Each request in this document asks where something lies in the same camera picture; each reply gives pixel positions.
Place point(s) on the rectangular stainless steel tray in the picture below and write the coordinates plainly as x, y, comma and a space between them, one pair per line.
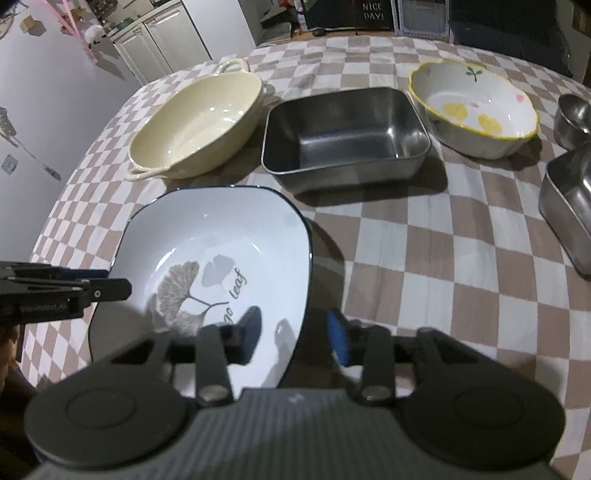
351, 138

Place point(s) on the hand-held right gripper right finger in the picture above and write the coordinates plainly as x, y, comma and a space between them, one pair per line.
334, 337

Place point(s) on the black cloth with white lettering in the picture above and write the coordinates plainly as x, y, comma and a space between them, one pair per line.
373, 14

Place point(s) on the white fluffy ball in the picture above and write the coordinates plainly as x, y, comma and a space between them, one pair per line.
93, 34

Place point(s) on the blue white printed box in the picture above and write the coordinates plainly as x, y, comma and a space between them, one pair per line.
422, 18

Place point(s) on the small stainless steel cup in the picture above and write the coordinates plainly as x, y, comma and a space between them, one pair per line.
575, 120

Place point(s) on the pink ribbon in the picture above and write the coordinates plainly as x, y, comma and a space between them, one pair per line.
69, 18

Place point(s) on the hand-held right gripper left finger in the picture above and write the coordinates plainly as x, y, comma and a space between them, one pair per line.
251, 334

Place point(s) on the floral bowl with yellow rim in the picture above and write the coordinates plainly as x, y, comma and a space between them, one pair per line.
461, 92

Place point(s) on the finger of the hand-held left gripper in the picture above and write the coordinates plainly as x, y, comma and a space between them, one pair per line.
111, 288
87, 274

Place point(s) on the wall socket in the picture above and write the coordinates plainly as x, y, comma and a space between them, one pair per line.
9, 165

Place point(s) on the white leaf print square plate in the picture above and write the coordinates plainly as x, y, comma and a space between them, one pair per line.
207, 240

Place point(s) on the rounded stainless steel container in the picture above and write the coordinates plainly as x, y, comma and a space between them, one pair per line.
568, 203

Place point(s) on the white kitchen cabinet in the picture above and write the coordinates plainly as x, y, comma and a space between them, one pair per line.
157, 41

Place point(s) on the brown white checkered cloth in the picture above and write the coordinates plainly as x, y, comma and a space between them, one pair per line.
415, 254

